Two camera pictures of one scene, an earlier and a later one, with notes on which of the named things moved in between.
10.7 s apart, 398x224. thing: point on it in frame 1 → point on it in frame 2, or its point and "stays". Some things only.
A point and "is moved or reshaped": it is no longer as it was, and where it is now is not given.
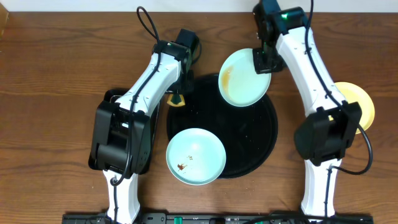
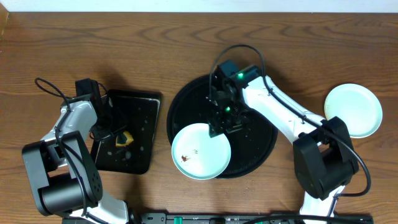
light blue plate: (196, 156) is moved or reshaped
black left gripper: (188, 82) → (104, 130)
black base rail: (222, 218) stays
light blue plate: (239, 83) → (357, 106)
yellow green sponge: (180, 104) is moved or reshaped
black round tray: (249, 133) stays
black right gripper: (262, 68) → (220, 122)
